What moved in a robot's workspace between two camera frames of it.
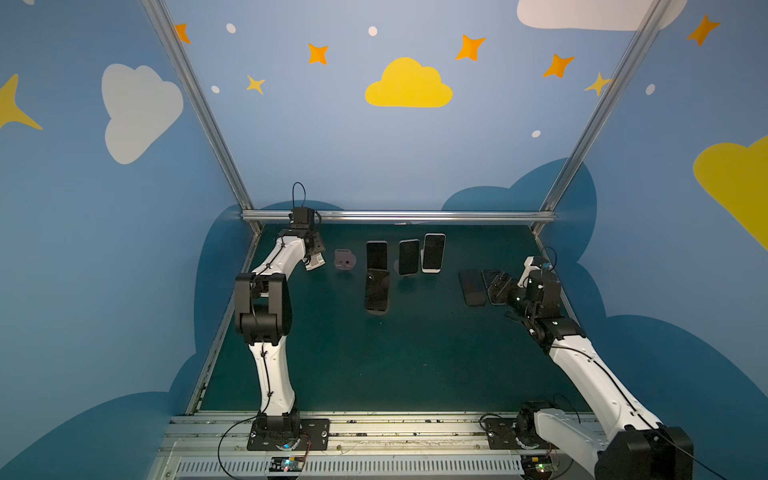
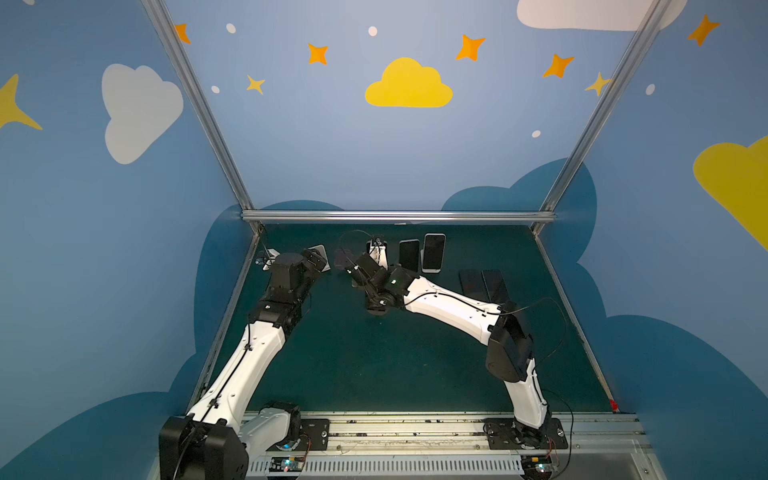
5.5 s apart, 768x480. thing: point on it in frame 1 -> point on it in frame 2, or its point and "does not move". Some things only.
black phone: [497, 283] does not move
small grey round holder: [344, 259] does not move
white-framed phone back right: [433, 252] does not move
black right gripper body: [519, 294] -> [365, 267]
